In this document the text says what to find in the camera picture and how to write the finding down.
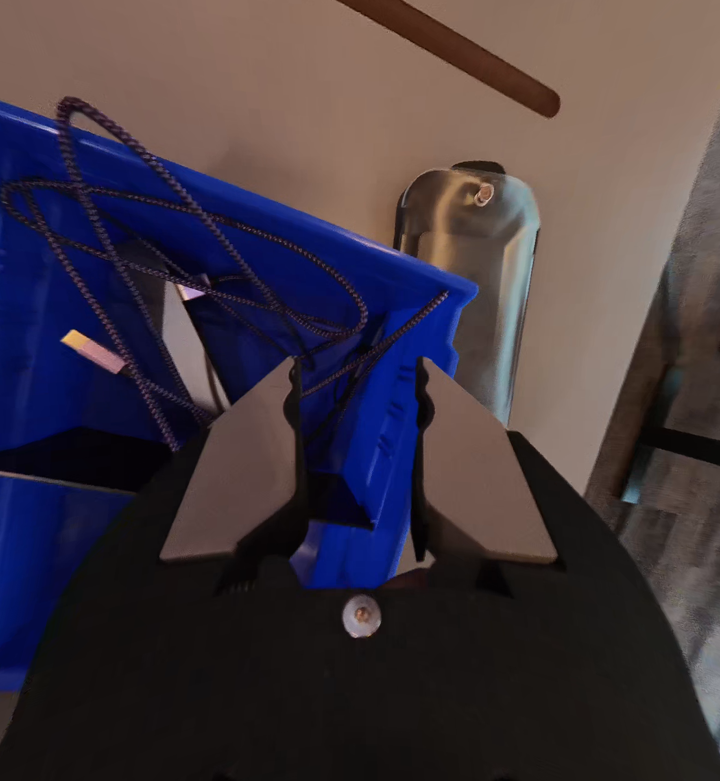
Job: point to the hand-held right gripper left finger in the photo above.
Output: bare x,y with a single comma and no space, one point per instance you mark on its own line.
238,482

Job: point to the shiny metal desk plate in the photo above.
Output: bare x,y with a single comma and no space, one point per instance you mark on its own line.
476,274

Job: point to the blue plastic bin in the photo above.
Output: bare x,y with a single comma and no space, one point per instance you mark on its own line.
30,549

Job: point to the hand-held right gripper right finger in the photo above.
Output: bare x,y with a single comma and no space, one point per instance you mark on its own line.
482,488

